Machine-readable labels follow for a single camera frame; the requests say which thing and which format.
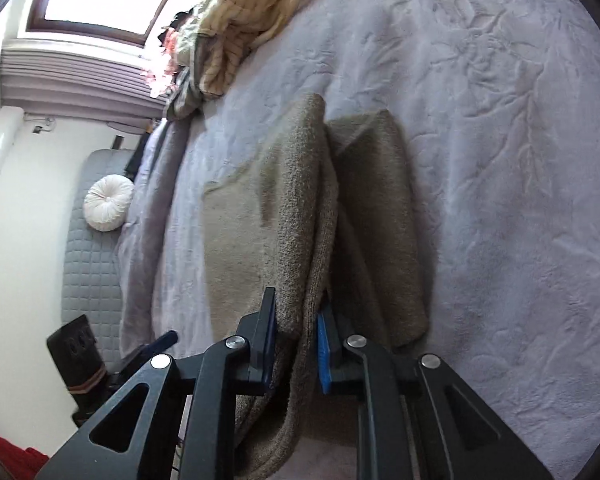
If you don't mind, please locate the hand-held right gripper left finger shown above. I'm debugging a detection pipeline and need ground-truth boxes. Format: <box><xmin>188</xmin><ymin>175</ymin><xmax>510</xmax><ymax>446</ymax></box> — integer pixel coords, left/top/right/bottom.
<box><xmin>35</xmin><ymin>287</ymin><xmax>281</xmax><ymax>480</ymax></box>

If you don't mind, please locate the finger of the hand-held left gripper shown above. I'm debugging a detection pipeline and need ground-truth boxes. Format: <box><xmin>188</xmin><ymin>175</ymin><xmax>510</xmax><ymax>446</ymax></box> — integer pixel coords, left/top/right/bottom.
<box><xmin>109</xmin><ymin>330</ymin><xmax>178</xmax><ymax>392</ymax></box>

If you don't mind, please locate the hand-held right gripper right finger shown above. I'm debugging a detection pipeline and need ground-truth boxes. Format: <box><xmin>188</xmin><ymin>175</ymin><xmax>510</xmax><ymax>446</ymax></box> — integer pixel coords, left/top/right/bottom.
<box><xmin>317</xmin><ymin>305</ymin><xmax>556</xmax><ymax>480</ymax></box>

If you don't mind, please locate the olive knit sweater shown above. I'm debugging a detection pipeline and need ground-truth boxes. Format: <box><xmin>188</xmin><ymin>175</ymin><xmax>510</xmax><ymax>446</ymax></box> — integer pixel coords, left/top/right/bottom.
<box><xmin>200</xmin><ymin>92</ymin><xmax>429</xmax><ymax>480</ymax></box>

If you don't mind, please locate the grey quilted mat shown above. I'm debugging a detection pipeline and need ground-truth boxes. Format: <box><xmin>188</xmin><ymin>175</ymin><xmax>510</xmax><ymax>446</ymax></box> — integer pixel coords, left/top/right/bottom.
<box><xmin>61</xmin><ymin>148</ymin><xmax>143</xmax><ymax>368</ymax></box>

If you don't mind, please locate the grey embossed duvet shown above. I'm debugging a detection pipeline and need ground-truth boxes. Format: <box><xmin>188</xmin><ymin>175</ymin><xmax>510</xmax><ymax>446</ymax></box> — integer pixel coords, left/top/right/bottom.
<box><xmin>116</xmin><ymin>120</ymin><xmax>193</xmax><ymax>361</ymax></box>

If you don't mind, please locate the red cloth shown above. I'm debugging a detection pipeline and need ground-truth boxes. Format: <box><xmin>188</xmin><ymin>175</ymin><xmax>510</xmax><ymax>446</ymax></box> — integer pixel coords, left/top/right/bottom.
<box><xmin>0</xmin><ymin>421</ymin><xmax>49</xmax><ymax>480</ymax></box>

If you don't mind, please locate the white round cushion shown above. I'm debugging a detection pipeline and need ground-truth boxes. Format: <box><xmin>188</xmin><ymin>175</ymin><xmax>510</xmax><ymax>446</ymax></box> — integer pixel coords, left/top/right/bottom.
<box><xmin>83</xmin><ymin>174</ymin><xmax>135</xmax><ymax>233</ymax></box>

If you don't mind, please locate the lavender embossed blanket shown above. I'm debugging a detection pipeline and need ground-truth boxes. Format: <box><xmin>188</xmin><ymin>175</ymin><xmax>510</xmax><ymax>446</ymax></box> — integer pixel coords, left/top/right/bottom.
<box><xmin>152</xmin><ymin>0</ymin><xmax>600</xmax><ymax>480</ymax></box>

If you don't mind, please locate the grey-brown fleece garment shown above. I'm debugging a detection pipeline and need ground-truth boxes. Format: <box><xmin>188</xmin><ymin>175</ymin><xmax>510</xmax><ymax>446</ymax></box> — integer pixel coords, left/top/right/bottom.
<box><xmin>166</xmin><ymin>67</ymin><xmax>203</xmax><ymax>122</ymax></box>

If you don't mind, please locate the pleated curtain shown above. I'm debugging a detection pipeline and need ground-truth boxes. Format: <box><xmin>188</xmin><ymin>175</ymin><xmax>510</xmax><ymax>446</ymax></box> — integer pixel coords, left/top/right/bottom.
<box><xmin>0</xmin><ymin>41</ymin><xmax>173</xmax><ymax>122</ymax></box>

